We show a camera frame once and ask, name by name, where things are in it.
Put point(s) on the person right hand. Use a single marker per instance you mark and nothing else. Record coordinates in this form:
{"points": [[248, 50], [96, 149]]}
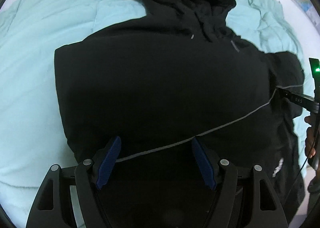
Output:
{"points": [[309, 149]]}

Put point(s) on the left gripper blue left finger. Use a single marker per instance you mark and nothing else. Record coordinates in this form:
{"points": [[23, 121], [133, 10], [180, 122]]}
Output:
{"points": [[107, 162]]}

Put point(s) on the teal quilted bed comforter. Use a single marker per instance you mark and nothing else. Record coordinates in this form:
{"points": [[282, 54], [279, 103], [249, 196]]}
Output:
{"points": [[32, 136]]}

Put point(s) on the wall map poster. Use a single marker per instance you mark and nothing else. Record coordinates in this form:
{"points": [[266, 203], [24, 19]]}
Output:
{"points": [[308, 9]]}

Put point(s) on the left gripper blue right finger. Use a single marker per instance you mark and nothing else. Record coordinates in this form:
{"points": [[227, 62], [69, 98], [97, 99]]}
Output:
{"points": [[204, 165]]}

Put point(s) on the black hooded jacket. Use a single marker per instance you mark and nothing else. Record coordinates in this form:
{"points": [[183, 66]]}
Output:
{"points": [[157, 82]]}

